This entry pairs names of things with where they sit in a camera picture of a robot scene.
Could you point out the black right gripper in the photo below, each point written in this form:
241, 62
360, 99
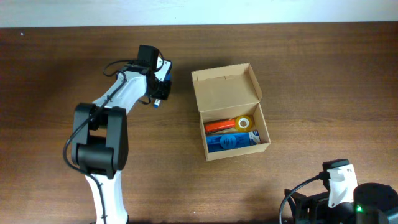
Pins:
302, 205

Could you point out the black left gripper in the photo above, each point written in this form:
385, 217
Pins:
163, 90

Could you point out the orange stapler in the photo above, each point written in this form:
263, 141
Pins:
219, 126

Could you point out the cardboard box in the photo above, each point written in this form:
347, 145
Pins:
225, 93

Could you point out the blue plastic battery holder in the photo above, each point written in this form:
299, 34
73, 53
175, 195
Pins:
224, 142

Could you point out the yellow tape roll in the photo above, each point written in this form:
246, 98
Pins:
243, 123

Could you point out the small white staples box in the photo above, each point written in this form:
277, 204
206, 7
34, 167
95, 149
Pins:
254, 137

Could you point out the blue white marker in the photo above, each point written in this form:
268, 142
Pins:
157, 103

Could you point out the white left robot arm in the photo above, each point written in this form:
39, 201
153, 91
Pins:
98, 146

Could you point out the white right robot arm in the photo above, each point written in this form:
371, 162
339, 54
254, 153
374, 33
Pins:
373, 203

